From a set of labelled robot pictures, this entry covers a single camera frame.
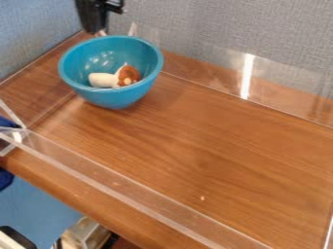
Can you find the toy mushroom brown cap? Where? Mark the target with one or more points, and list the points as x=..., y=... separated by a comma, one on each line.
x=126, y=76

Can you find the blue plastic bowl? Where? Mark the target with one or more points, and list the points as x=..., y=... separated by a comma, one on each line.
x=103, y=55

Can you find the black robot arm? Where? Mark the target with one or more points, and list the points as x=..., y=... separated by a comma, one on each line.
x=92, y=12

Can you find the clear acrylic back barrier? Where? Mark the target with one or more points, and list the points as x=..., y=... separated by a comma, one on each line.
x=275, y=85

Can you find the clear acrylic barrier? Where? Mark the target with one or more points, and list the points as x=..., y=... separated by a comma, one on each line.
x=275, y=85
x=110, y=197

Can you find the clear acrylic front barrier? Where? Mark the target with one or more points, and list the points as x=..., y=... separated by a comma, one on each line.
x=110, y=197

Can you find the dark blue cloth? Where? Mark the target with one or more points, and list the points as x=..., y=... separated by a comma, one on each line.
x=5, y=175

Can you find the black white device corner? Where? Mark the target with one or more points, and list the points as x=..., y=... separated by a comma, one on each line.
x=12, y=240

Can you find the clear acrylic corner bracket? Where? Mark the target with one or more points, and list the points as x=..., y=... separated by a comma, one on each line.
x=132, y=31

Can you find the grey metal table frame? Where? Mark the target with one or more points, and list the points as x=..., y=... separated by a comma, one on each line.
x=84, y=235

